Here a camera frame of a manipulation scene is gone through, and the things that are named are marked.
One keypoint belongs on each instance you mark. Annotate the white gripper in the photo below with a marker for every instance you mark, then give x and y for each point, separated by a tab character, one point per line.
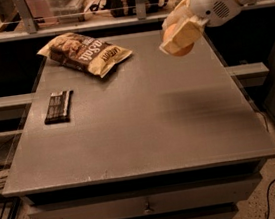
212	2

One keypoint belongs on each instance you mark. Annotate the orange fruit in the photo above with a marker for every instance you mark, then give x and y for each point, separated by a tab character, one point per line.
177	40

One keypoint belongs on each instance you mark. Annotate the brown chip bag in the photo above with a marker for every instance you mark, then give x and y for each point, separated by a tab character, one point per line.
84	53

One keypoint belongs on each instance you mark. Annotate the clear plastic container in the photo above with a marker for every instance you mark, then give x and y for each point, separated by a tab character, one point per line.
66	9

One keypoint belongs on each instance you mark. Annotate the grey drawer cabinet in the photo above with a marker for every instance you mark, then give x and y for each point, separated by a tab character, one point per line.
155	122

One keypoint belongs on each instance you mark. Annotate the black chocolate bar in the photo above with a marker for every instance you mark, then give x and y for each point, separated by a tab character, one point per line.
59	107

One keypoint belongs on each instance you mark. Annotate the upper drawer with knob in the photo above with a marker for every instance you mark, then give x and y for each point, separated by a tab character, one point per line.
149	202

